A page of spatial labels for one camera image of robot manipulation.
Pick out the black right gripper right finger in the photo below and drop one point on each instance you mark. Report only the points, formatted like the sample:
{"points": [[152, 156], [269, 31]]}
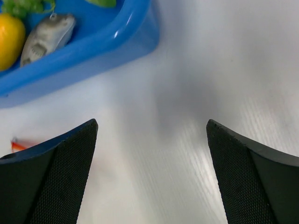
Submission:
{"points": [[258, 184]]}

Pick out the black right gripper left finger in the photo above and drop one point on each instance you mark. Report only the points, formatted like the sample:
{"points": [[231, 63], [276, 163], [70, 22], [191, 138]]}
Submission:
{"points": [[45, 184]]}

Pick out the clear zip bag orange zipper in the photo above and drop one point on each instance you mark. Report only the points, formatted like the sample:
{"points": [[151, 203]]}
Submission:
{"points": [[18, 145]]}

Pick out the yellow orange mango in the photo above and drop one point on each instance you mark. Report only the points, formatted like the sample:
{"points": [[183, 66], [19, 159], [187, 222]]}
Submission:
{"points": [[12, 37]]}

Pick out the green grape bunch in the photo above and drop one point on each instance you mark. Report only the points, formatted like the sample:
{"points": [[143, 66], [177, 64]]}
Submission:
{"points": [[21, 8]]}

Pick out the grey toy fish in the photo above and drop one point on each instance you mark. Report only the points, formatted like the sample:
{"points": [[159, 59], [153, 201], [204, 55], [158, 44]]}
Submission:
{"points": [[52, 33]]}

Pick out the blue plastic bin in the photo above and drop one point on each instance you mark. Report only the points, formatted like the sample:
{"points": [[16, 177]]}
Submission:
{"points": [[103, 38]]}

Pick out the green cucumber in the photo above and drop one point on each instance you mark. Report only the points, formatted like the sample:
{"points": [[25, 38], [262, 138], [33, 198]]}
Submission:
{"points": [[103, 3]]}

